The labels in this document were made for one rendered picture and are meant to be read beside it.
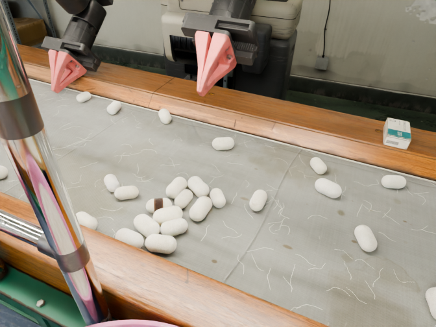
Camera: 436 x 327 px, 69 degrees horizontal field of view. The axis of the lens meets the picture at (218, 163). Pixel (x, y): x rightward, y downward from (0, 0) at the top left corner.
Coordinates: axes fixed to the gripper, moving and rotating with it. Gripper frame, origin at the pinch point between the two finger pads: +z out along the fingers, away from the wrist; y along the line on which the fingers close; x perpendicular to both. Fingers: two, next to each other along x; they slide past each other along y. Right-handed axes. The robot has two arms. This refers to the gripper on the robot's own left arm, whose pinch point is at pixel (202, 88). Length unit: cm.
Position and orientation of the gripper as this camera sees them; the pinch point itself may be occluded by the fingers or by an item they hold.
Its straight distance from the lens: 44.8
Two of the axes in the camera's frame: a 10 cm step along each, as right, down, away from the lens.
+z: -3.3, 9.3, -1.8
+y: 9.2, 2.6, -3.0
